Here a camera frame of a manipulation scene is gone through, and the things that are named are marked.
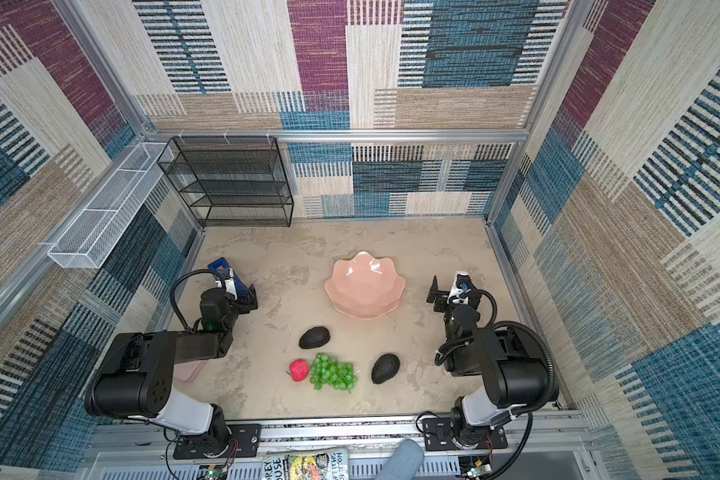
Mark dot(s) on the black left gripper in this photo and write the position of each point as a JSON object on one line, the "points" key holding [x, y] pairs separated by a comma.
{"points": [[243, 298]]}

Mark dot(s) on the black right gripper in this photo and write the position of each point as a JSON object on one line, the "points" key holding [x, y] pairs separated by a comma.
{"points": [[441, 297]]}

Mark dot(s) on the dark fake avocado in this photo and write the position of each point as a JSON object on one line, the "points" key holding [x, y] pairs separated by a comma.
{"points": [[385, 368], [315, 337]]}

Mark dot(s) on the green fake grape bunch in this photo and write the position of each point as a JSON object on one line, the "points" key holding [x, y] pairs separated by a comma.
{"points": [[328, 371]]}

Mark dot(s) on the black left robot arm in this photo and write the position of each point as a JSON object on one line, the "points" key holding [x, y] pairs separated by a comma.
{"points": [[135, 380]]}

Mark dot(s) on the pink container under arm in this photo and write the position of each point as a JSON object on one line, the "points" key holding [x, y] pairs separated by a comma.
{"points": [[187, 372]]}

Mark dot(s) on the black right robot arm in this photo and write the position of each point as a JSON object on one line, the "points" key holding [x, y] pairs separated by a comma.
{"points": [[514, 363]]}

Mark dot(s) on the pink scalloped fruit bowl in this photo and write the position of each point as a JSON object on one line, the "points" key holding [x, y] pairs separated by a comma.
{"points": [[365, 287]]}

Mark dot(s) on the printed snack bag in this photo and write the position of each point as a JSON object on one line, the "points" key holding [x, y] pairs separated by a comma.
{"points": [[331, 464]]}

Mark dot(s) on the black wire shelf rack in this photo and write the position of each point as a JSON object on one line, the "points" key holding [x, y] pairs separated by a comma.
{"points": [[230, 181]]}

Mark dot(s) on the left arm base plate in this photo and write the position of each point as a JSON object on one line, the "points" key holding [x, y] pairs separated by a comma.
{"points": [[239, 441]]}

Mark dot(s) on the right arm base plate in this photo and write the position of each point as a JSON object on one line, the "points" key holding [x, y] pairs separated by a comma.
{"points": [[443, 434]]}

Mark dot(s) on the white mesh wall basket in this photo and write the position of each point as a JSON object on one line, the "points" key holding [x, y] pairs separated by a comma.
{"points": [[93, 234]]}

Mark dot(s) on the grey cylindrical padded handle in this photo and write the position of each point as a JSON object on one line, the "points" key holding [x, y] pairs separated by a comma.
{"points": [[404, 463]]}

